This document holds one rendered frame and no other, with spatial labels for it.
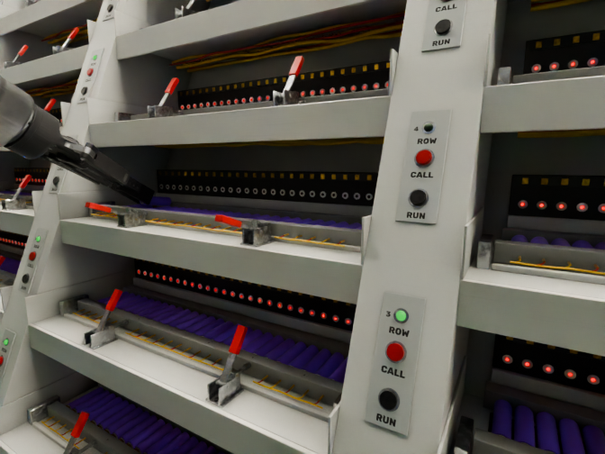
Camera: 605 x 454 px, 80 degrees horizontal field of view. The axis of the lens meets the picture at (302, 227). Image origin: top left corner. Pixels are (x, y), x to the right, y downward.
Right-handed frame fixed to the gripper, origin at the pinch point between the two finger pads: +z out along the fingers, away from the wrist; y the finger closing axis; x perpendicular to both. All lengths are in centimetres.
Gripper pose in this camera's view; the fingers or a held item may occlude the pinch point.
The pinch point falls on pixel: (131, 189)
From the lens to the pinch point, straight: 76.2
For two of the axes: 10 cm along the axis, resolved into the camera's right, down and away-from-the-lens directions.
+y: -8.7, -0.9, 4.9
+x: -2.6, 9.2, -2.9
